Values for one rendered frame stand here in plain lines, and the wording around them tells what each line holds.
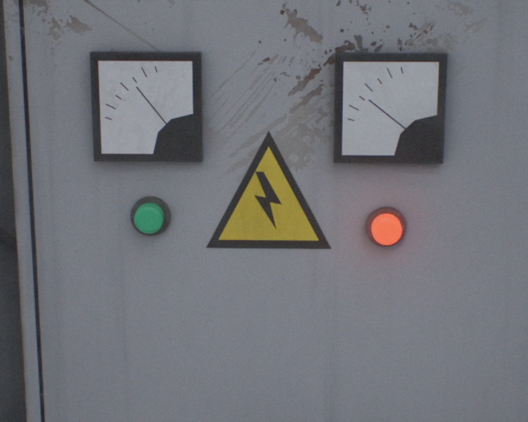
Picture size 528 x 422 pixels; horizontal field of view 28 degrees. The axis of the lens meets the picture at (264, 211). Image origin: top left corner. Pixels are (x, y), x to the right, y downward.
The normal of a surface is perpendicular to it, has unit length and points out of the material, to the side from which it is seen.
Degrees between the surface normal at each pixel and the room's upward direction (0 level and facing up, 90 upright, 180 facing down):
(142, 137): 90
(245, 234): 90
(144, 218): 90
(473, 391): 90
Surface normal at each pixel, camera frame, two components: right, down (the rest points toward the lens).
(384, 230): -0.04, 0.24
